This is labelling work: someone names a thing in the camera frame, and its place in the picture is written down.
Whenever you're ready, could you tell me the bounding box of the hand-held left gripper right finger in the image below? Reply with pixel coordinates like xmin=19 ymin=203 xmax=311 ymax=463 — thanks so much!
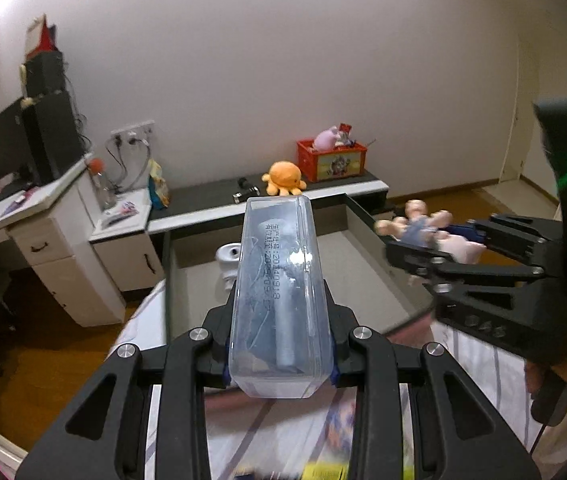
xmin=324 ymin=284 xmax=539 ymax=480

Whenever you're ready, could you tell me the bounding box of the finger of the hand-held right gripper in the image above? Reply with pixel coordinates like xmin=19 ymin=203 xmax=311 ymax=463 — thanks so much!
xmin=386 ymin=239 xmax=547 ymax=294
xmin=446 ymin=212 xmax=562 ymax=274

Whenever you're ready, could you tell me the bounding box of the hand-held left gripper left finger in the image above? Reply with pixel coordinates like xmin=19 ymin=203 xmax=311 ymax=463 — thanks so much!
xmin=16 ymin=282 xmax=238 ymax=480

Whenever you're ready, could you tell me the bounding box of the small doll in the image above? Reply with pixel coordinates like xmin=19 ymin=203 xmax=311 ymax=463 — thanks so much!
xmin=374 ymin=199 xmax=487 ymax=264

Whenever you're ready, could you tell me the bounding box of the pink storage box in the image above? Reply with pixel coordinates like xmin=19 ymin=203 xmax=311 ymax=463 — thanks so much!
xmin=162 ymin=191 xmax=437 ymax=346

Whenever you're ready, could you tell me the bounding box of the clear plastic case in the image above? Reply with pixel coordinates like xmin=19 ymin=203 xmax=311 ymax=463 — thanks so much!
xmin=228 ymin=197 xmax=337 ymax=400

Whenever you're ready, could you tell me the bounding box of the white round device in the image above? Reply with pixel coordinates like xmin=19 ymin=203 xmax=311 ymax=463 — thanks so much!
xmin=212 ymin=241 xmax=243 ymax=301

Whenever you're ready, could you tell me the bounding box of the white low cabinet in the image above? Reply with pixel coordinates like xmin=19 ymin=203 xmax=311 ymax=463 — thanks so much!
xmin=89 ymin=195 xmax=166 ymax=293

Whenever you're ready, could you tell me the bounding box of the red toy crate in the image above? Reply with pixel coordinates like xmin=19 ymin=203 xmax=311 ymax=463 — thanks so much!
xmin=297 ymin=138 xmax=368 ymax=183

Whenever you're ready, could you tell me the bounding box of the striped tablecloth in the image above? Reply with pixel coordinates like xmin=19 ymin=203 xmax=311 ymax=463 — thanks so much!
xmin=123 ymin=280 xmax=564 ymax=480

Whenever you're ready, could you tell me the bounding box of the dark low bench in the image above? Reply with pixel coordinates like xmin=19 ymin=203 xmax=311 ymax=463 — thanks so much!
xmin=148 ymin=167 xmax=390 ymax=233

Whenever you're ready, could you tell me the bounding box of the small toy figure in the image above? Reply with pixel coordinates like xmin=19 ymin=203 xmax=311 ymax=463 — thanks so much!
xmin=338 ymin=122 xmax=360 ymax=149

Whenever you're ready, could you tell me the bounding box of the pink plush toy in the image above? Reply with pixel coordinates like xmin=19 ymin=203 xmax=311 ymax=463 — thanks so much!
xmin=313 ymin=125 xmax=344 ymax=151

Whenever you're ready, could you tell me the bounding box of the colourful magazine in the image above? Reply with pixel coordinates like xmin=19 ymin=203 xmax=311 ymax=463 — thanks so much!
xmin=100 ymin=200 xmax=139 ymax=226

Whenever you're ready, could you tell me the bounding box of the orange octopus plush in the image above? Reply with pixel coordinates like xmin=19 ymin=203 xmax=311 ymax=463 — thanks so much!
xmin=262 ymin=161 xmax=308 ymax=197

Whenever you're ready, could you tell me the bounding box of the yellow blue snack bag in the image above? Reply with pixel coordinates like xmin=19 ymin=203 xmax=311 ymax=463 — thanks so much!
xmin=147 ymin=160 xmax=171 ymax=211

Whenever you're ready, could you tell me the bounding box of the white desk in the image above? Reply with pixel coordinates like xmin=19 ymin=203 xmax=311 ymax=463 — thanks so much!
xmin=0 ymin=155 xmax=126 ymax=328

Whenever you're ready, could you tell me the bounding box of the clear bottle orange cap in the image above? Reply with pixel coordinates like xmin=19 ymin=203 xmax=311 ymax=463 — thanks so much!
xmin=88 ymin=157 xmax=116 ymax=211

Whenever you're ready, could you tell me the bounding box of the black keyboard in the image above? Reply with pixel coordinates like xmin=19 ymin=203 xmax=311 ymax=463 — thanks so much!
xmin=0 ymin=180 xmax=26 ymax=206

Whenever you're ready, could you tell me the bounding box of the black computer tower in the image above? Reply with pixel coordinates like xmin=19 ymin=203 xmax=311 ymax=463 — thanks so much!
xmin=22 ymin=91 xmax=86 ymax=186

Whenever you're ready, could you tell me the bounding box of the black monitor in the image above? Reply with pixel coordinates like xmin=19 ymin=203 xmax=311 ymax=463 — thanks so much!
xmin=0 ymin=97 xmax=34 ymax=188

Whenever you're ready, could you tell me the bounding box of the small black speaker box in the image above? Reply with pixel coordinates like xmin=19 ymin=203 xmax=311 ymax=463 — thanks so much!
xmin=20 ymin=52 xmax=71 ymax=98

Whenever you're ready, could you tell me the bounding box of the red white box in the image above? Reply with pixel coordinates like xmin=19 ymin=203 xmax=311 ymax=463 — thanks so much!
xmin=26 ymin=14 xmax=59 ymax=58

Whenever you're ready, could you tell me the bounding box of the bundle of cables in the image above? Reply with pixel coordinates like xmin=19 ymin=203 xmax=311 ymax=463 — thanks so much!
xmin=106 ymin=132 xmax=151 ymax=193

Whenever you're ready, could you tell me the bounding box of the white wall socket strip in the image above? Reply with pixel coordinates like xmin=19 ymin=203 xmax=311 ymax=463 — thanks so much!
xmin=110 ymin=120 xmax=156 ymax=143

